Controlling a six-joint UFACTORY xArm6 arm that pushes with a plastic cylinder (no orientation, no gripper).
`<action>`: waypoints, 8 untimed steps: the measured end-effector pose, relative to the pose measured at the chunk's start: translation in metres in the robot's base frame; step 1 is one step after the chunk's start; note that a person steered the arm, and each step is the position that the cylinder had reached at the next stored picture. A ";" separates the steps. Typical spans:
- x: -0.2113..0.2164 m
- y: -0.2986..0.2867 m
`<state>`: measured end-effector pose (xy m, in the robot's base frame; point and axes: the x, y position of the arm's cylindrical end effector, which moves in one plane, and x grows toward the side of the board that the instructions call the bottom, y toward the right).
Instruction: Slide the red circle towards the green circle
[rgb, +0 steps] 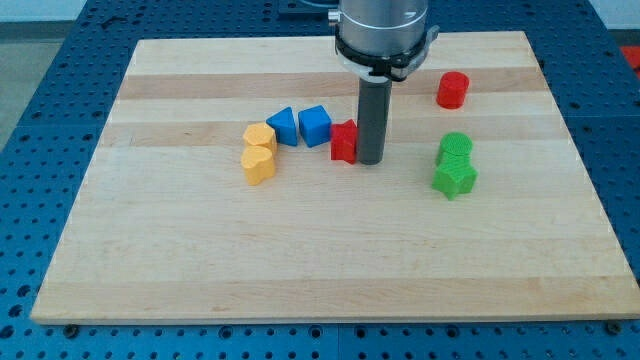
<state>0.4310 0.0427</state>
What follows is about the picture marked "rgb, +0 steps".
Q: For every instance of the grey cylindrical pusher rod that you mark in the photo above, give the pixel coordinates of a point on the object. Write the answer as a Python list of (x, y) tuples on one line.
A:
[(372, 117)]

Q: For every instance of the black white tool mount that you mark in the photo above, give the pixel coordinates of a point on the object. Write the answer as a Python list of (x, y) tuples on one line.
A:
[(378, 69)]

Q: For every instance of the red cylinder block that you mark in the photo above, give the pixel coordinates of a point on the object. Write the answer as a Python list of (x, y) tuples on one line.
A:
[(452, 90)]

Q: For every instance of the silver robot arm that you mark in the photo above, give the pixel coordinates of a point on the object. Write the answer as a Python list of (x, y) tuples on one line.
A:
[(381, 42)]

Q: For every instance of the red star block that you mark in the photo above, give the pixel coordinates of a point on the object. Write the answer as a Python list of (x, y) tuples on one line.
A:
[(344, 141)]

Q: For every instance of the blue cube block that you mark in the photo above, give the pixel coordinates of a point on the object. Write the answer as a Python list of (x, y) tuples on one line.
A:
[(315, 126)]

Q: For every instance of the blue triangle block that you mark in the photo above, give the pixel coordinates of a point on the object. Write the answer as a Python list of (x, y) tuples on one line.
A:
[(284, 126)]

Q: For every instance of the green cylinder block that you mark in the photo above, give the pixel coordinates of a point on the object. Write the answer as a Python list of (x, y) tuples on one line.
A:
[(454, 146)]

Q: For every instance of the green star block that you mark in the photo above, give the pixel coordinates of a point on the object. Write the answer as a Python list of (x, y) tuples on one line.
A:
[(454, 175)]

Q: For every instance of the yellow hexagon block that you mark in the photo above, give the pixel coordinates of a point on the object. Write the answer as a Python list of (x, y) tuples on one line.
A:
[(260, 134)]

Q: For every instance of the yellow heart block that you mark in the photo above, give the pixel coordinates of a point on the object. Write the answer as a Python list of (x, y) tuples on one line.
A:
[(258, 164)]

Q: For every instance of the wooden board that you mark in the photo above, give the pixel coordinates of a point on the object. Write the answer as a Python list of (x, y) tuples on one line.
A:
[(166, 230)]

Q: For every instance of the red object at edge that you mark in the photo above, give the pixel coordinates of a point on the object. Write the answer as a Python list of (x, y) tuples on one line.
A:
[(632, 55)]

